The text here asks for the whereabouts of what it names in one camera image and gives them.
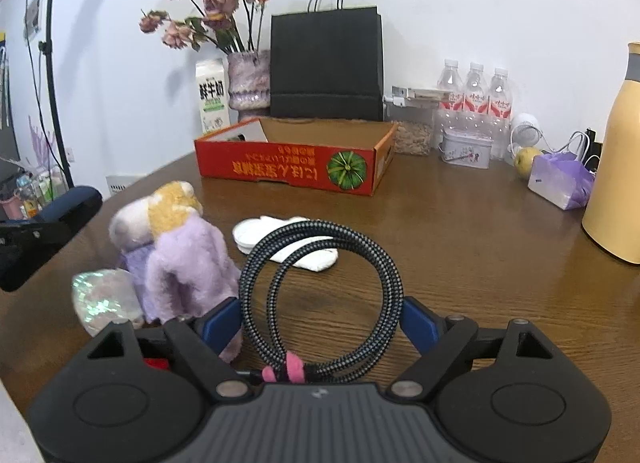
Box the right water bottle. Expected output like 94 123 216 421
488 68 513 160

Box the water bottle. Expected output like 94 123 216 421
433 59 463 146
488 68 513 160
463 62 489 136

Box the black lamp stand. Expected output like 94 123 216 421
42 0 75 189

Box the white small fan device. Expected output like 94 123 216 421
508 113 542 158

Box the white charger with cable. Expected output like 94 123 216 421
542 130 602 173

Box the purple and yellow plush toy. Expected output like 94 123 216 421
107 180 245 363

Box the clear container with seeds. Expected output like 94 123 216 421
383 86 449 157

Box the red cardboard tray box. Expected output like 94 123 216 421
194 116 398 196

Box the white milk carton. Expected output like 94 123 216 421
195 59 230 134

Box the white round lid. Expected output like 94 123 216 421
232 217 274 255

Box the black paper bag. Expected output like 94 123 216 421
270 0 384 122

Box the purple textured vase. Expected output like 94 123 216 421
228 50 270 111

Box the iridescent shell-like object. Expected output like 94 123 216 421
72 269 144 337

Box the yellow thermos bottle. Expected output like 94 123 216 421
582 42 640 265

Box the black braided cable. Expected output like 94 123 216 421
238 220 406 386

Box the white cloth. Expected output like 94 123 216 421
232 214 340 274

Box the yellow-green pear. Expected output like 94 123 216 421
513 147 542 180

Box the small purple gift bag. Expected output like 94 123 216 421
527 152 594 211

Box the dried pink rose bouquet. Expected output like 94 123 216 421
139 0 270 55

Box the left water bottle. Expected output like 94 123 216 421
433 59 463 146

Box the middle water bottle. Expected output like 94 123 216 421
463 62 489 136

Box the white tin box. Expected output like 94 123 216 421
438 128 492 170

